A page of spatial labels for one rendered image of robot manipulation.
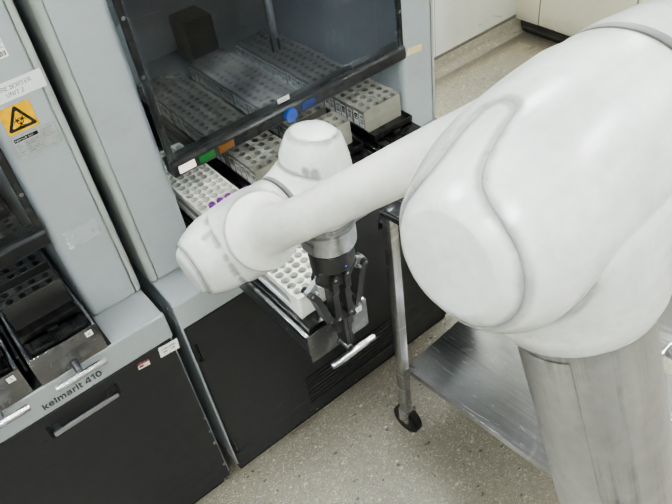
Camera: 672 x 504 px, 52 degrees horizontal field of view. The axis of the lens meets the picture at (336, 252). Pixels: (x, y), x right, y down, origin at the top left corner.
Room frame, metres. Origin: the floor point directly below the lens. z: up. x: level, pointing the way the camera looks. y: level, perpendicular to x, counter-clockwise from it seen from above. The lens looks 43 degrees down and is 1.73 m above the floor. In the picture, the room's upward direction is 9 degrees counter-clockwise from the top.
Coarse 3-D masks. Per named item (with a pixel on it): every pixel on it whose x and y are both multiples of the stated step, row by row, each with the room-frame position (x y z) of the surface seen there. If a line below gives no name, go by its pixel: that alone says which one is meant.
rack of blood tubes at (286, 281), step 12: (300, 252) 0.95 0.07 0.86; (288, 264) 0.92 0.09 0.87; (300, 264) 0.92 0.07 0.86; (264, 276) 0.96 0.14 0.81; (276, 276) 0.90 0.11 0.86; (288, 276) 0.89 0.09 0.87; (300, 276) 0.89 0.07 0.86; (276, 288) 0.92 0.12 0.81; (288, 288) 0.87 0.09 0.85; (300, 288) 0.86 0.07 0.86; (288, 300) 0.89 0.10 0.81; (300, 300) 0.83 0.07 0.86; (324, 300) 0.86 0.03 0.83; (300, 312) 0.83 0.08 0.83
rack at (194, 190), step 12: (204, 168) 1.27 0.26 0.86; (180, 180) 1.24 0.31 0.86; (192, 180) 1.24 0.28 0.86; (204, 180) 1.23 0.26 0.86; (216, 180) 1.22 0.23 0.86; (180, 192) 1.20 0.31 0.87; (192, 192) 1.19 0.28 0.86; (204, 192) 1.19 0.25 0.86; (216, 192) 1.18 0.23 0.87; (228, 192) 1.17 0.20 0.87; (180, 204) 1.21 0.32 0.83; (192, 204) 1.15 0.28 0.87; (204, 204) 1.14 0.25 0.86; (192, 216) 1.16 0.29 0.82
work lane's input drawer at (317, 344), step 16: (256, 288) 0.94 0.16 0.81; (272, 304) 0.89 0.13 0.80; (288, 320) 0.84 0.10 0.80; (304, 320) 0.82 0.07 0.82; (320, 320) 0.82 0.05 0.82; (304, 336) 0.80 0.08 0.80; (320, 336) 0.80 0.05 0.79; (336, 336) 0.82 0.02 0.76; (368, 336) 0.82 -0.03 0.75; (320, 352) 0.80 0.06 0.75; (352, 352) 0.79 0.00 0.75
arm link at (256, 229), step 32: (384, 160) 0.60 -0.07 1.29; (416, 160) 0.58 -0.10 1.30; (256, 192) 0.71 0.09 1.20; (320, 192) 0.61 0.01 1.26; (352, 192) 0.59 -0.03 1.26; (384, 192) 0.58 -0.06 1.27; (192, 224) 0.70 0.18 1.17; (224, 224) 0.67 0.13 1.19; (256, 224) 0.64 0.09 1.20; (288, 224) 0.61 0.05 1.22; (320, 224) 0.60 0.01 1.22; (192, 256) 0.65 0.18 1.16; (224, 256) 0.65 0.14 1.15; (256, 256) 0.64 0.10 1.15; (288, 256) 0.66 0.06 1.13; (224, 288) 0.64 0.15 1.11
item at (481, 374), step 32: (384, 224) 1.09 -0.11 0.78; (448, 352) 1.12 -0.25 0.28; (480, 352) 1.10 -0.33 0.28; (512, 352) 1.09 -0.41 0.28; (448, 384) 1.02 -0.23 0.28; (480, 384) 1.00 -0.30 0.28; (512, 384) 0.99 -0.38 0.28; (416, 416) 1.07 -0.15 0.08; (480, 416) 0.91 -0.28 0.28; (512, 416) 0.90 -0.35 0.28; (512, 448) 0.82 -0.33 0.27; (544, 448) 0.80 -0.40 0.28
